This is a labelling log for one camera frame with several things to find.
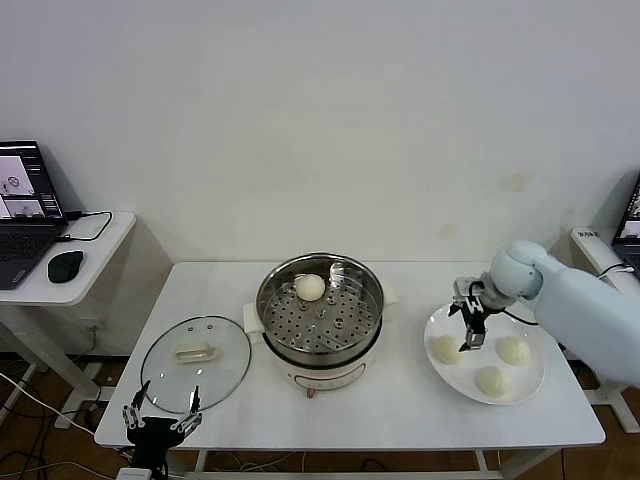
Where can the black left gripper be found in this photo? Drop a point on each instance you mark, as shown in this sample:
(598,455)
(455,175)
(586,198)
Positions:
(152,437)

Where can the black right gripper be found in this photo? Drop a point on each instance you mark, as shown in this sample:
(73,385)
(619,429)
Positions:
(475,311)

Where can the white steamed baozi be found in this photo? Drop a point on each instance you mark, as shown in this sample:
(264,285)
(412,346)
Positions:
(310,288)
(493,382)
(445,351)
(512,350)

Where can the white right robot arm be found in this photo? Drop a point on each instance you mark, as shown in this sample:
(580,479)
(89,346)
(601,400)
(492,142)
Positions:
(575,300)

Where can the stainless steel steamer pot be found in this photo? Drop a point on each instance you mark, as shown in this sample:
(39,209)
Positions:
(360,310)

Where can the white round plate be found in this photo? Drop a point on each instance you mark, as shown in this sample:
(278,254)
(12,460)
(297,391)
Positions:
(500,320)

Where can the white side table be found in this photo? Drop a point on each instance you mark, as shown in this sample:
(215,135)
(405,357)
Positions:
(590,250)
(117,235)

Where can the cream electric cooker base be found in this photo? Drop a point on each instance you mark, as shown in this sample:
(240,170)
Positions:
(325,375)

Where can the black computer mouse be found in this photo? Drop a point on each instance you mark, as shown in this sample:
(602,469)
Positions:
(65,266)

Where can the open black laptop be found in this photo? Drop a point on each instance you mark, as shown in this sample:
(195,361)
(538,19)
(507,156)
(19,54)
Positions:
(629,220)
(25,240)

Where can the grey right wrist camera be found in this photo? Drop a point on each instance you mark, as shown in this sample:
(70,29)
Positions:
(463,289)

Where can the white table leg frame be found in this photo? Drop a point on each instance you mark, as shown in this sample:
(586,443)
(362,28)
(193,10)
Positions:
(201,460)

